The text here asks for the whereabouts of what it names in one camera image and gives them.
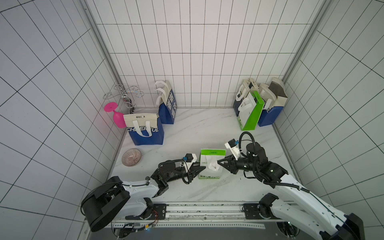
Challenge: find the pink plastic goblet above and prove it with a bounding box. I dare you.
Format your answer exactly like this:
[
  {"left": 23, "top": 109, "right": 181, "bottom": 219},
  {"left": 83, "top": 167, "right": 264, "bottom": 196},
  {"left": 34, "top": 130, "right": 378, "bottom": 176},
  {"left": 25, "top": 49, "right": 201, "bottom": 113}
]
[{"left": 104, "top": 102, "right": 127, "bottom": 129}]

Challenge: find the navy beige small bag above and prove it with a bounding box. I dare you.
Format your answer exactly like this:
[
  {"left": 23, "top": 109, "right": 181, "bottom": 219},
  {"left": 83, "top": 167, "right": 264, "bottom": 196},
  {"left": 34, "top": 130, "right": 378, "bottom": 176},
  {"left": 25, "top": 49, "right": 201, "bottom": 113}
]
[{"left": 233, "top": 78, "right": 259, "bottom": 116}]

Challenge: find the large blue beige cheerful bag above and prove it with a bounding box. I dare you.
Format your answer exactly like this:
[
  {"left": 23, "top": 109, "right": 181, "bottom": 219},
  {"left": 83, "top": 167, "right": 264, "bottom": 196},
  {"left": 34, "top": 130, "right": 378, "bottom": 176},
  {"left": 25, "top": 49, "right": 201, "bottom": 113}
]
[{"left": 123, "top": 113, "right": 165, "bottom": 146}]

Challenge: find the green white bag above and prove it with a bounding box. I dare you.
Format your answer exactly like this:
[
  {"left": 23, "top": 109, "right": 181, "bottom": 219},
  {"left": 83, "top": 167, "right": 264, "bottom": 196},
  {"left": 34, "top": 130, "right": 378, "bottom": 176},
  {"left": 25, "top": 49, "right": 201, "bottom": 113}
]
[
  {"left": 238, "top": 91, "right": 265, "bottom": 131},
  {"left": 199, "top": 149, "right": 226, "bottom": 179}
]

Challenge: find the glass dish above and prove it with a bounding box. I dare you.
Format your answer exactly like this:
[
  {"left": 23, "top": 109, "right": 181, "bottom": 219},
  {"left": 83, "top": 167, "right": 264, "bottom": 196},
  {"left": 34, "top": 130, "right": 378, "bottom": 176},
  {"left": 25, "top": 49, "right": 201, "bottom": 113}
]
[{"left": 122, "top": 149, "right": 142, "bottom": 167}]

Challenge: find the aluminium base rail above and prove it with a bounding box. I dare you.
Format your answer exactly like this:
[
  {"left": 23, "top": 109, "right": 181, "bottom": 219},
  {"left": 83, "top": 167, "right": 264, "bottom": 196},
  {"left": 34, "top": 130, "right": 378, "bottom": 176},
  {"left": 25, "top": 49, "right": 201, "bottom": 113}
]
[{"left": 112, "top": 201, "right": 304, "bottom": 230}]

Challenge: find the metal wire rack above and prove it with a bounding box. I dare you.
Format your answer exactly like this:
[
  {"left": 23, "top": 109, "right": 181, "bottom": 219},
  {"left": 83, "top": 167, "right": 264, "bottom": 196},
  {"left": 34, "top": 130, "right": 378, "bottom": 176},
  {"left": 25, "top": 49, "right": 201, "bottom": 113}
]
[{"left": 103, "top": 84, "right": 145, "bottom": 112}]

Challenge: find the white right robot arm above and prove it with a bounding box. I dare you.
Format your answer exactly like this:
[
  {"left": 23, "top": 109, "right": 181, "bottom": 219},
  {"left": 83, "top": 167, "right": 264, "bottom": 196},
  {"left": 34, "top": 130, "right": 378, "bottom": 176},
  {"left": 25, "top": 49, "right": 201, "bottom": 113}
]
[{"left": 218, "top": 132, "right": 365, "bottom": 240}]

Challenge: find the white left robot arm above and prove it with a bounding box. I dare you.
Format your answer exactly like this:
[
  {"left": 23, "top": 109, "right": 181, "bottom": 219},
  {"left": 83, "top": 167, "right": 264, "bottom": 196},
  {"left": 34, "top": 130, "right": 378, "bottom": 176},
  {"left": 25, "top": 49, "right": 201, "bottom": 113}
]
[{"left": 81, "top": 154, "right": 205, "bottom": 232}]

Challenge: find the blue beige bag at back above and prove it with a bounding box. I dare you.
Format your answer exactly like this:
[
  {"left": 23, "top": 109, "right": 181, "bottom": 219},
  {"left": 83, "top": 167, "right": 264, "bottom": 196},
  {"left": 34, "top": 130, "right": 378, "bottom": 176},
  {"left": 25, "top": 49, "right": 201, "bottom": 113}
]
[{"left": 155, "top": 81, "right": 177, "bottom": 125}]

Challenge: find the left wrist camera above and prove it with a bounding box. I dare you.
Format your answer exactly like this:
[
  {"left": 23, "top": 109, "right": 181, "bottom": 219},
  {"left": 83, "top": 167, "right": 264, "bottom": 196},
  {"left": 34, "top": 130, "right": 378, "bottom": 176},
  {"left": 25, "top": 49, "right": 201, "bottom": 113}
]
[{"left": 182, "top": 154, "right": 198, "bottom": 173}]

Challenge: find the blue beige takeout bag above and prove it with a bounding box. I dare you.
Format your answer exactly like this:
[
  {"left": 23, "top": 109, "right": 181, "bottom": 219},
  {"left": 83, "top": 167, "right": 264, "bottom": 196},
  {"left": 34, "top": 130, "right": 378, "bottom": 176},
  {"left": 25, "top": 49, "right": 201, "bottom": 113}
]
[{"left": 258, "top": 78, "right": 288, "bottom": 127}]

